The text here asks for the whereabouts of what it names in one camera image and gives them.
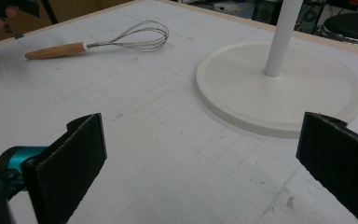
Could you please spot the black speaker box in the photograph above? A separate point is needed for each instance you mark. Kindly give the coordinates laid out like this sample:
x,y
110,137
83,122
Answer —
x,y
264,11
309,17

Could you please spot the black metal stand leg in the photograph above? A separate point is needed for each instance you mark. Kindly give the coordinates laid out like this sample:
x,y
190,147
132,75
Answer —
x,y
49,11

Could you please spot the white round-base pole stand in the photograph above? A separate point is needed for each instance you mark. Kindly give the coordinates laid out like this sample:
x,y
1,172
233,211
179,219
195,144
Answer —
x,y
270,93

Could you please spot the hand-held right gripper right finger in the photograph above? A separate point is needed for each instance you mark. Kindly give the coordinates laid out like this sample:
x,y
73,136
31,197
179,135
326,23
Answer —
x,y
341,158

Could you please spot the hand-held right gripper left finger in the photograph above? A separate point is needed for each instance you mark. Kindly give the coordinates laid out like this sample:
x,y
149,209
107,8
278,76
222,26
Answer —
x,y
65,168

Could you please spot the black round stool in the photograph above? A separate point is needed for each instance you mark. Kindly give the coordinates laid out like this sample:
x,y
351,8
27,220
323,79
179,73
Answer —
x,y
352,26

